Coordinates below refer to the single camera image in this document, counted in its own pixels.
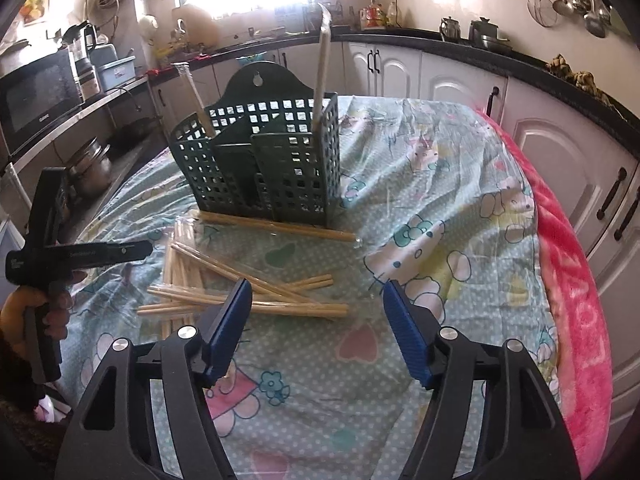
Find fruit wall picture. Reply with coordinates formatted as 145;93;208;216
20;0;52;27

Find beige cutting board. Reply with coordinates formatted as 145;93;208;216
172;4;218;48

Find cartoon printed tablecloth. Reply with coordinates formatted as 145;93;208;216
65;95;561;480

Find person's left hand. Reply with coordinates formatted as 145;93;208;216
0;270;88;361

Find blender with black lid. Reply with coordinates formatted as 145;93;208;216
62;21;103;102

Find pink fleece blanket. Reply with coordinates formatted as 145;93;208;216
472;105;613;466

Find white kitchen cabinets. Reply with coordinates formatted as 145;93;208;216
150;40;640;411

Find green plastic utensil basket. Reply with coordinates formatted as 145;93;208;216
169;60;342;228

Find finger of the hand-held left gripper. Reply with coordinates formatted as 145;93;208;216
70;240;154;267

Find blue plastic box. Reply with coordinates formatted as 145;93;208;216
95;42;137;92

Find stacked steel pots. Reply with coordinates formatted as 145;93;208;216
65;139;113;198

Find dark frying pan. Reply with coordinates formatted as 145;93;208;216
107;117;161;153

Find large steel ladle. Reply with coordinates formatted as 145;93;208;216
584;0;608;39

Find steel pot with lid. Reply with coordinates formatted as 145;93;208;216
468;17;513;51

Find black kitchen countertop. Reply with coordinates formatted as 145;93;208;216
150;25;640;136

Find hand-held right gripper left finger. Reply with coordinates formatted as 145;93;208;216
57;277;253;480

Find dark wire rack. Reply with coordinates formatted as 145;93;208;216
310;0;352;28

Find black microwave oven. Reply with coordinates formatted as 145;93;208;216
0;47;86;156

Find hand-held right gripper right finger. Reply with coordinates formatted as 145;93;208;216
382;280;583;480

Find pile of ginger roots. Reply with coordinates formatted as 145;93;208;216
545;55;608;106

